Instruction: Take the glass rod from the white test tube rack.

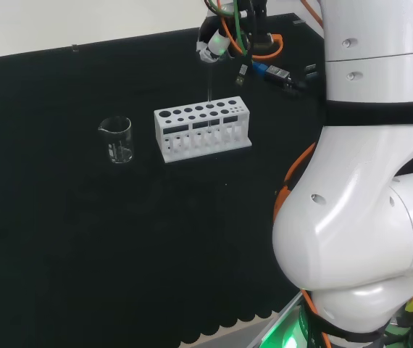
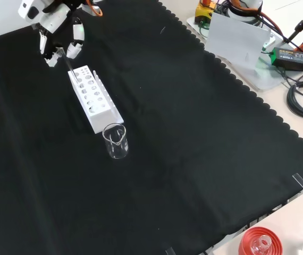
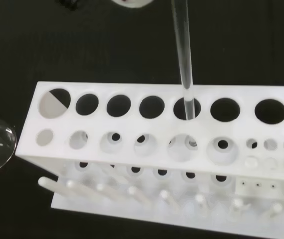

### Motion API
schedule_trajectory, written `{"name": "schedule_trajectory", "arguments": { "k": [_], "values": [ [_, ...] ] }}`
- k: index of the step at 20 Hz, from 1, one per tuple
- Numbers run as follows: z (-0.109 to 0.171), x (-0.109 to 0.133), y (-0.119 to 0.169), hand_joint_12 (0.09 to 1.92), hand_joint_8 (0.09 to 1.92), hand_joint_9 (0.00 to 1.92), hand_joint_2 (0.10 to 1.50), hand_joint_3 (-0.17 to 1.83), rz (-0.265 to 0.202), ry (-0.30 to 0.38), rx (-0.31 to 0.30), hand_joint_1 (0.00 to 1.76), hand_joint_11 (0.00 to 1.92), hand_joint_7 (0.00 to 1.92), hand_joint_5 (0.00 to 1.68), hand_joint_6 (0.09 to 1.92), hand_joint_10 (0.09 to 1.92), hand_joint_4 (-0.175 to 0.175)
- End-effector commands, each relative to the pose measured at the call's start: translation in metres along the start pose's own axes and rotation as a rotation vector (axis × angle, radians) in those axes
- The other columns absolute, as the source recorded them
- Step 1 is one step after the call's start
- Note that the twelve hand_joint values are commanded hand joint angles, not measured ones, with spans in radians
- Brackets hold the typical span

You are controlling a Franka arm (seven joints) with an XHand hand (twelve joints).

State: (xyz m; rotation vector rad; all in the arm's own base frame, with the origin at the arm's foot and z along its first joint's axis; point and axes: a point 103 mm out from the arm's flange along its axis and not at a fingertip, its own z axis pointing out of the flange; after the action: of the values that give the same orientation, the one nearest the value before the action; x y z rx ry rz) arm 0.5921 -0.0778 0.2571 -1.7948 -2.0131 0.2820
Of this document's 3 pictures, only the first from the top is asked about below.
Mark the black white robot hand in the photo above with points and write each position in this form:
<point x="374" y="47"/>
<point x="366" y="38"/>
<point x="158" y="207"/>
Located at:
<point x="217" y="43"/>

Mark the clear glass rod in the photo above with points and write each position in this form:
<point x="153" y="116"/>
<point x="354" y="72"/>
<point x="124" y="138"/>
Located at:
<point x="209" y="87"/>

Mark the white test tube rack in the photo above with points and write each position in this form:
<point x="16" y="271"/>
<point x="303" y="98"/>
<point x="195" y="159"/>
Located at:
<point x="177" y="121"/>

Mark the silver USB plug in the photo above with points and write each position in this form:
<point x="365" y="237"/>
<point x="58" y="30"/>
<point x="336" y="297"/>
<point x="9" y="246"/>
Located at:
<point x="241" y="77"/>

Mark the black USB hub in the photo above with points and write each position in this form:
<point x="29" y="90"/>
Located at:
<point x="311" y="70"/>

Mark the clear glass beaker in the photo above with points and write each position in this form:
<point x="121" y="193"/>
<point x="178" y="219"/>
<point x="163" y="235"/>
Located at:
<point x="119" y="139"/>

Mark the clear cloth clip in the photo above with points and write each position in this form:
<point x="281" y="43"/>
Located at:
<point x="75" y="48"/>

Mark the black bench cloth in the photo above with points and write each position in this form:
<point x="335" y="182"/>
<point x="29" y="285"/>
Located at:
<point x="83" y="217"/>

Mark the aluminium frame rail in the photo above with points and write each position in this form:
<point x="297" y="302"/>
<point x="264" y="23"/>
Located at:
<point x="282" y="319"/>

